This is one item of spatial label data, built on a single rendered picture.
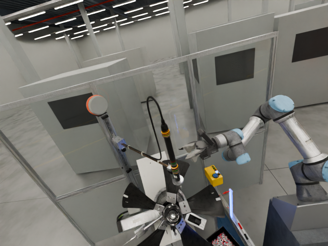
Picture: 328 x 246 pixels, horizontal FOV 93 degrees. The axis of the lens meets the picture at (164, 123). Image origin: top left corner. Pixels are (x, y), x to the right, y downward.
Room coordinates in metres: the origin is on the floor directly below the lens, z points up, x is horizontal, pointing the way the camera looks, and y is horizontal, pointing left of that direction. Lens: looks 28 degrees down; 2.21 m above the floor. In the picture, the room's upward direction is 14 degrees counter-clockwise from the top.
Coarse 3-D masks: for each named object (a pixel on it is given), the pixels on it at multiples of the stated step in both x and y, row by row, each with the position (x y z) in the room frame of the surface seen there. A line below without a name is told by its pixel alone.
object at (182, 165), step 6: (162, 162) 0.93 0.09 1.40; (168, 162) 0.90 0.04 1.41; (180, 162) 0.86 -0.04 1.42; (186, 162) 0.84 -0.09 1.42; (180, 168) 0.82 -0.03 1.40; (186, 168) 0.81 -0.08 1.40; (168, 174) 0.84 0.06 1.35; (180, 174) 0.79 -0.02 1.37; (168, 180) 0.82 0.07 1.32; (168, 186) 0.79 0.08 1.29; (174, 186) 0.75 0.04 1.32; (174, 192) 0.73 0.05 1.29
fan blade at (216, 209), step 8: (200, 192) 0.76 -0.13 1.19; (208, 192) 0.74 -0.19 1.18; (216, 192) 0.73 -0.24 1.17; (192, 200) 0.71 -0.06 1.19; (200, 200) 0.70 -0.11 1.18; (208, 200) 0.69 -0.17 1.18; (192, 208) 0.65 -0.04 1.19; (200, 208) 0.65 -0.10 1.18; (208, 208) 0.64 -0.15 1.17; (216, 208) 0.63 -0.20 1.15; (216, 216) 0.59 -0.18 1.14; (224, 216) 0.59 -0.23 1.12
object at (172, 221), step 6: (168, 204) 0.69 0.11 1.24; (174, 204) 0.68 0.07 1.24; (168, 210) 0.64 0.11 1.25; (174, 210) 0.63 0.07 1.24; (180, 210) 0.63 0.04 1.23; (168, 216) 0.62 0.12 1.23; (174, 216) 0.62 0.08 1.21; (180, 216) 0.61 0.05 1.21; (168, 222) 0.59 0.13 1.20; (174, 222) 0.59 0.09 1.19
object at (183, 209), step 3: (183, 201) 0.72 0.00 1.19; (186, 201) 0.72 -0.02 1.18; (180, 204) 0.70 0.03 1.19; (183, 204) 0.70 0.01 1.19; (186, 204) 0.70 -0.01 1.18; (180, 207) 0.68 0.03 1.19; (183, 207) 0.67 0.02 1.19; (186, 207) 0.67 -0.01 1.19; (189, 207) 0.67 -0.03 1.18; (183, 210) 0.65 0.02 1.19; (186, 210) 0.65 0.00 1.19; (189, 210) 0.65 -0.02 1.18; (183, 213) 0.63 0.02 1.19
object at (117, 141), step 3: (114, 138) 1.18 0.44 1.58; (117, 138) 1.16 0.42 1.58; (120, 138) 1.15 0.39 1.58; (123, 138) 1.13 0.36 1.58; (114, 141) 1.13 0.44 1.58; (117, 141) 1.11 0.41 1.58; (120, 141) 1.11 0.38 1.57; (123, 141) 1.13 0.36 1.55; (114, 144) 1.14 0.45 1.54; (117, 144) 1.09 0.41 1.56; (120, 144) 1.10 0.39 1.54; (117, 147) 1.11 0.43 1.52; (120, 147) 1.09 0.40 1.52
